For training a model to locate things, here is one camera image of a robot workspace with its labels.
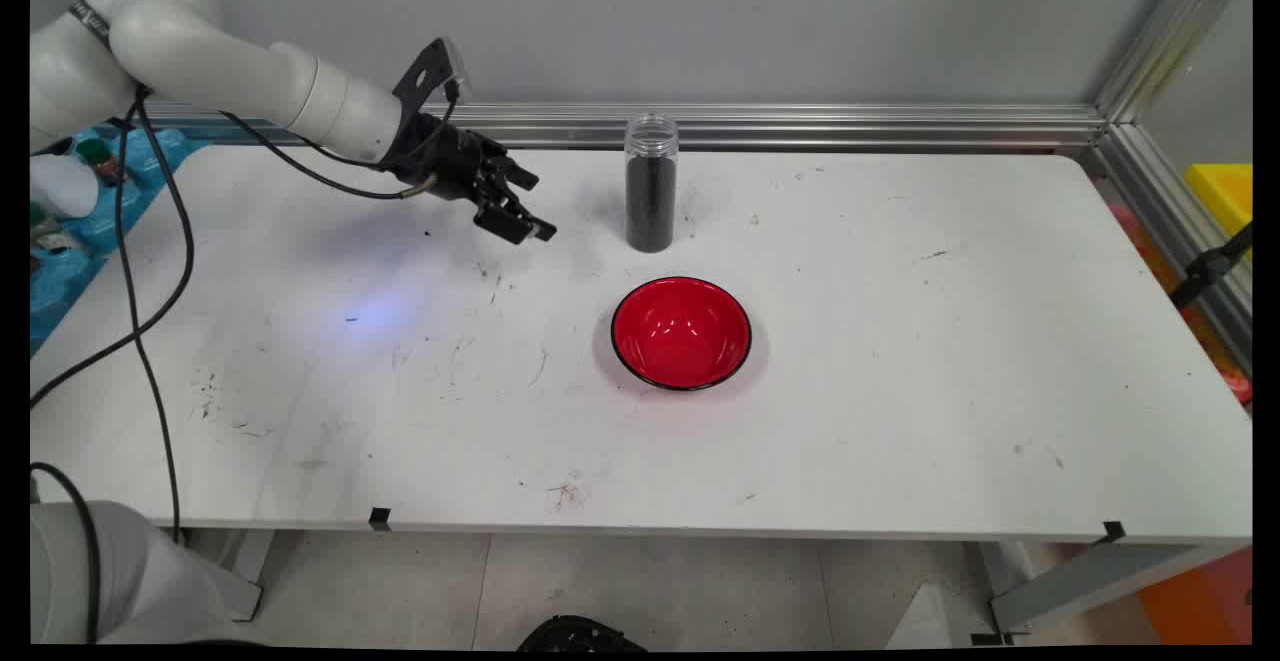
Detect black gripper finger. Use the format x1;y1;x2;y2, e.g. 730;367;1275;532
471;190;558;246
487;141;542;192

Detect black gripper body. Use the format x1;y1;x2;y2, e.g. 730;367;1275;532
380;109;513;209

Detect clear plastic jar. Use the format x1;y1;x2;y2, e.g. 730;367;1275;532
624;114;680;254

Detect red bowl with black rim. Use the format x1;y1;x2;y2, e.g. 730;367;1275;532
610;276;754;392

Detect blue plastic tray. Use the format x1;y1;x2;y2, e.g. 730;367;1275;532
30;126;211;357

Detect white plastic bottle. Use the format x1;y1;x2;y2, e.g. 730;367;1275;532
30;153;101;220

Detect black round floor object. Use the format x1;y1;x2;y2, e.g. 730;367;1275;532
515;616;651;652

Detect grey metal table leg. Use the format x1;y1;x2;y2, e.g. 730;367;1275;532
185;529;276;624
985;541;1251;637

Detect black stand clamp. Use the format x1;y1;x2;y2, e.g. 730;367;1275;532
1170;224;1253;309

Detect yellow box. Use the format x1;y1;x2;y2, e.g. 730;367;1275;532
1185;163;1253;242

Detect orange plastic bin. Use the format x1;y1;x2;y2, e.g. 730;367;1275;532
1135;546;1253;647

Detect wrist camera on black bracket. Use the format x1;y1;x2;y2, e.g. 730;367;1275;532
392;37;471;129

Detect long black cable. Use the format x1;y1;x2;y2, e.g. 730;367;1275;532
30;81;463;412
115;106;441;547

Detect long aluminium frame rail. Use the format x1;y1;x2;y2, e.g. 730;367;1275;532
135;103;1111;152

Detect black velcro cable strap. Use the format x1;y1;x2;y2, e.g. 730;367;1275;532
68;0;111;44

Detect black base cable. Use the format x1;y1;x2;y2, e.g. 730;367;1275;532
30;461;103;644

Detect short aluminium frame rail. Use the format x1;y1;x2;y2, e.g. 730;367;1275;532
1085;121;1253;372

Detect aluminium frame upright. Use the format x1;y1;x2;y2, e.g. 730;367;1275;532
1095;0;1253;127

